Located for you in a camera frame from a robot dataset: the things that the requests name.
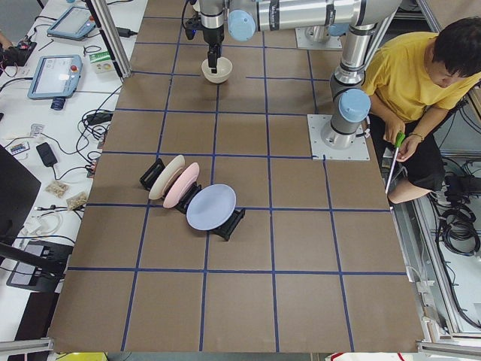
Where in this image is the aluminium frame post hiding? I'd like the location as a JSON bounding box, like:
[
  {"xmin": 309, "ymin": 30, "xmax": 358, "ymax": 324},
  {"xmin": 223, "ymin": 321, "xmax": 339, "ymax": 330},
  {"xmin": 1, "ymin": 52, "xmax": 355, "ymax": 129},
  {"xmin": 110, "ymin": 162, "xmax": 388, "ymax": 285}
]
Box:
[{"xmin": 86, "ymin": 0, "xmax": 132, "ymax": 79}]

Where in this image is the green handled tool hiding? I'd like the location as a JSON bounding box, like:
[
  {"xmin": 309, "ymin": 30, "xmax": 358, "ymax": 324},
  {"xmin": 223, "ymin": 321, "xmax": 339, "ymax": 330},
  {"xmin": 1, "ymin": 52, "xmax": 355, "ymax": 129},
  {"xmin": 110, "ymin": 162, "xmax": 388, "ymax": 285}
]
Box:
[{"xmin": 385, "ymin": 132, "xmax": 405, "ymax": 194}]

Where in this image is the cream plate in rack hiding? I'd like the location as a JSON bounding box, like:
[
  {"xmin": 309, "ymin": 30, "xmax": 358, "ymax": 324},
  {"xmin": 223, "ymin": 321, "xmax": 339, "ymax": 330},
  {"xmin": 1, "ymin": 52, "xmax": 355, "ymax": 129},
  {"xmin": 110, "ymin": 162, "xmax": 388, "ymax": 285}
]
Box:
[{"xmin": 149, "ymin": 154, "xmax": 185, "ymax": 200}]

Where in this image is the far teach pendant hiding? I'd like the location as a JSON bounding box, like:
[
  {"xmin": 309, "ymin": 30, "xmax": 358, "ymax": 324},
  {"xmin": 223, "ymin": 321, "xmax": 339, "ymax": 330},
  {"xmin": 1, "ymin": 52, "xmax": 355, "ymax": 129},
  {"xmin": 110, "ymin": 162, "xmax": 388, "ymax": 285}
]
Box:
[{"xmin": 47, "ymin": 6, "xmax": 96, "ymax": 41}]

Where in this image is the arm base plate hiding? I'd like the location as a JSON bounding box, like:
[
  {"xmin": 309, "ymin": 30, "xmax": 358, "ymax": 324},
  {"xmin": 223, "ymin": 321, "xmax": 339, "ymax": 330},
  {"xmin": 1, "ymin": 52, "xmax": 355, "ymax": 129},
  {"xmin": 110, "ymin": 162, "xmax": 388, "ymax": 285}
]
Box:
[
  {"xmin": 307, "ymin": 114, "xmax": 371, "ymax": 162},
  {"xmin": 295, "ymin": 26, "xmax": 343, "ymax": 51}
]

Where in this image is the black dish rack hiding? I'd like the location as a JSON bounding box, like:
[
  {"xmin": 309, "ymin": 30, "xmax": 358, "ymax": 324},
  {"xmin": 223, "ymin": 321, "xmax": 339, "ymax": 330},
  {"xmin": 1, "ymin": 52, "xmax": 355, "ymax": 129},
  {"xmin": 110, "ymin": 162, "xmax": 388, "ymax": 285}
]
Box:
[{"xmin": 140, "ymin": 159, "xmax": 246, "ymax": 241}]

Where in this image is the person in yellow shirt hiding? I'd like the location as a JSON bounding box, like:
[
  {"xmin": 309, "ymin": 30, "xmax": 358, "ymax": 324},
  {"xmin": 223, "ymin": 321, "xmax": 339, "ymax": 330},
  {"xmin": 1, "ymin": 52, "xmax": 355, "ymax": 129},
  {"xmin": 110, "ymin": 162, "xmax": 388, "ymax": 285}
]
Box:
[{"xmin": 362, "ymin": 17, "xmax": 480, "ymax": 204}]

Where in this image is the near teach pendant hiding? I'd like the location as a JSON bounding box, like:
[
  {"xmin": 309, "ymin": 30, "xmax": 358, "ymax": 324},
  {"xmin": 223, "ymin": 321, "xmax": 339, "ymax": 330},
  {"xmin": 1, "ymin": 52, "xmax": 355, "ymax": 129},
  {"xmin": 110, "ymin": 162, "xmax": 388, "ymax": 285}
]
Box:
[{"xmin": 27, "ymin": 55, "xmax": 83, "ymax": 99}]

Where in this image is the teach pendant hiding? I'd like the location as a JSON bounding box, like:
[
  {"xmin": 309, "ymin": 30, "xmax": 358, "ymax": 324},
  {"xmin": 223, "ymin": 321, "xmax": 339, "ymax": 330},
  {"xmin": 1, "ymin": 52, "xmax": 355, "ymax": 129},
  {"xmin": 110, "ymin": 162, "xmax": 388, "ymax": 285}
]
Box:
[
  {"xmin": 47, "ymin": 6, "xmax": 96, "ymax": 41},
  {"xmin": 27, "ymin": 55, "xmax": 83, "ymax": 99}
]

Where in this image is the snack bag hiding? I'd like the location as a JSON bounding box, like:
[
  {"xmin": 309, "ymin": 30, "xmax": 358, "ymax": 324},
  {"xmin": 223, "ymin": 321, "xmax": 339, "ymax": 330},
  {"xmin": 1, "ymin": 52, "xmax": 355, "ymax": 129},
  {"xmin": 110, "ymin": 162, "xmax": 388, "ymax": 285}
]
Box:
[{"xmin": 45, "ymin": 180, "xmax": 70, "ymax": 199}]

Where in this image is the black monitor stand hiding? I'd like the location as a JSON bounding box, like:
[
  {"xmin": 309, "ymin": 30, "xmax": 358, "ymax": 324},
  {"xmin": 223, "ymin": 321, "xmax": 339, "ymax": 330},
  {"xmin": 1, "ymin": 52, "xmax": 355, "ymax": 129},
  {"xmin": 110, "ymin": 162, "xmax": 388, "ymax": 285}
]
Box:
[{"xmin": 1, "ymin": 148, "xmax": 73, "ymax": 292}]

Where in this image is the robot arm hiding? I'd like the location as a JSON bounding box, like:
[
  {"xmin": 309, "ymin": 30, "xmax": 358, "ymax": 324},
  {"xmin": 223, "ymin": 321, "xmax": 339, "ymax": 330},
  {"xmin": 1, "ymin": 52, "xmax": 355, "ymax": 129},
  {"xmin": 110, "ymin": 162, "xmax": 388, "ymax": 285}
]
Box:
[
  {"xmin": 182, "ymin": 1, "xmax": 380, "ymax": 74},
  {"xmin": 322, "ymin": 1, "xmax": 400, "ymax": 150}
]

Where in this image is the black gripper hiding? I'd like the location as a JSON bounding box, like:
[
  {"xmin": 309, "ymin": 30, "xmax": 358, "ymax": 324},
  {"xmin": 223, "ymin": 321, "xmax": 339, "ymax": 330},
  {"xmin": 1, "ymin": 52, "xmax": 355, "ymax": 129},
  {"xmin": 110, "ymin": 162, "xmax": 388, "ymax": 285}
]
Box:
[{"xmin": 183, "ymin": 13, "xmax": 224, "ymax": 74}]

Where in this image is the blue plate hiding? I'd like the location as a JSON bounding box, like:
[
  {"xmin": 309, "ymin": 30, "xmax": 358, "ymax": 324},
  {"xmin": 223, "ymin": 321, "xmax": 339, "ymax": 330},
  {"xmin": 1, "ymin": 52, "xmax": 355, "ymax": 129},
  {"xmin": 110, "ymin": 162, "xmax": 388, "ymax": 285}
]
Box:
[{"xmin": 186, "ymin": 184, "xmax": 237, "ymax": 231}]

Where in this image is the black phone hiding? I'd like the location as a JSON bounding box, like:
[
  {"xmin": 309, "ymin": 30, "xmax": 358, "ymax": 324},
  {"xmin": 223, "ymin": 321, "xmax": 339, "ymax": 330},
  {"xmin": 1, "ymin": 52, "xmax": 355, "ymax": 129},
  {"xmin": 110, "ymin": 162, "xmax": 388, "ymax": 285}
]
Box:
[{"xmin": 36, "ymin": 142, "xmax": 58, "ymax": 167}]

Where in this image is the black power adapter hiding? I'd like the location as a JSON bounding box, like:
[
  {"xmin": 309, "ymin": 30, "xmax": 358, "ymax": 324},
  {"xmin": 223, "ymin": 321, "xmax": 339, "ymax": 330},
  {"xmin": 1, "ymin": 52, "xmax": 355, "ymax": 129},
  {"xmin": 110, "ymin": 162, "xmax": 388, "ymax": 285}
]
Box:
[{"xmin": 86, "ymin": 111, "xmax": 113, "ymax": 126}]

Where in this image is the cream ceramic bowl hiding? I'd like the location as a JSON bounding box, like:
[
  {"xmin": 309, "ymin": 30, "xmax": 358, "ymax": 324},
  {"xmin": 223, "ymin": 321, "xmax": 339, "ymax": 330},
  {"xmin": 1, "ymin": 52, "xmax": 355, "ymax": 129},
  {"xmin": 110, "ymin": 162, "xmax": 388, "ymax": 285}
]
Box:
[{"xmin": 201, "ymin": 56, "xmax": 233, "ymax": 83}]

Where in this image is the green white box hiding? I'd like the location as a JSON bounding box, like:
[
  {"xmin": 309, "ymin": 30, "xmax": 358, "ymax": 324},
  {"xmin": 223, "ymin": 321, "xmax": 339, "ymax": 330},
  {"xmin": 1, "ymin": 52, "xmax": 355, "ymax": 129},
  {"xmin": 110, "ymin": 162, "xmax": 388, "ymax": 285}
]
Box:
[{"xmin": 89, "ymin": 51, "xmax": 114, "ymax": 74}]

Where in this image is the pink plate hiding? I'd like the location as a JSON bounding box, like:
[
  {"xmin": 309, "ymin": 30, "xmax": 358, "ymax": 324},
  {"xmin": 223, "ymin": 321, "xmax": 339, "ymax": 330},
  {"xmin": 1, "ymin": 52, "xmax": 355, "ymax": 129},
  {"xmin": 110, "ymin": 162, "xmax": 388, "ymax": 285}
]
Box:
[{"xmin": 162, "ymin": 162, "xmax": 200, "ymax": 208}]

